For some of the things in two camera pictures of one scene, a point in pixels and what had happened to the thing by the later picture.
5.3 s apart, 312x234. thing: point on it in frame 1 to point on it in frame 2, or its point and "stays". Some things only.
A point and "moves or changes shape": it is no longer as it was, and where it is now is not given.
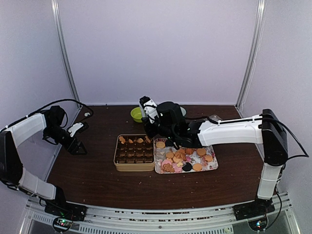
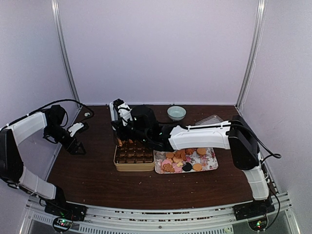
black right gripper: (149, 132) to (123, 135)
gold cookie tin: (134, 152) stays
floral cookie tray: (168, 159) stays
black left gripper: (72, 148) stays
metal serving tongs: (147, 139) moves or changes shape
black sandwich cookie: (187, 167) stays
